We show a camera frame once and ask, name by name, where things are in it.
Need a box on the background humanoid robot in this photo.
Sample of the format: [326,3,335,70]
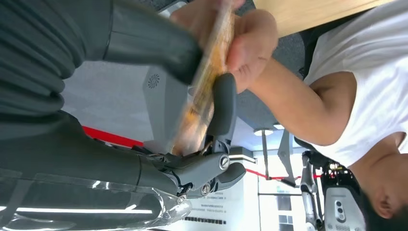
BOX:
[299,150,367,231]

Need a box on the silver kiosk stand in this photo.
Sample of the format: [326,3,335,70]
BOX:
[141,0,192,155]

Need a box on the person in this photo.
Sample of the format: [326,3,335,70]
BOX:
[170,0,408,231]

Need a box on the black stanchion post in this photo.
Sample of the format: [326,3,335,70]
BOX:
[253,127,275,179]

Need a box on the red barrier belt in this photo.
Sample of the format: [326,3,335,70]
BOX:
[82,126,144,148]
[245,169,322,181]

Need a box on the grey standing sign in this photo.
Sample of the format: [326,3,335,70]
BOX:
[276,129,299,189]

